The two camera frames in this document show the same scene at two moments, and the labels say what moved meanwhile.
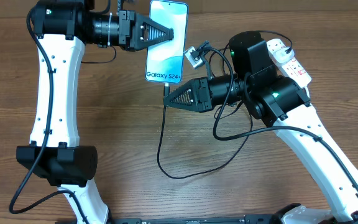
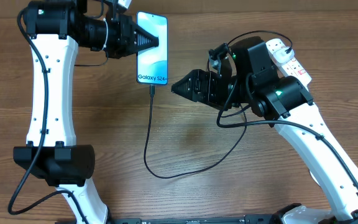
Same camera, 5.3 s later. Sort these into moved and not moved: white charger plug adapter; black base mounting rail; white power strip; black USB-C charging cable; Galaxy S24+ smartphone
Moved: Galaxy S24+ smartphone; black USB-C charging cable
Not moved: white power strip; black base mounting rail; white charger plug adapter
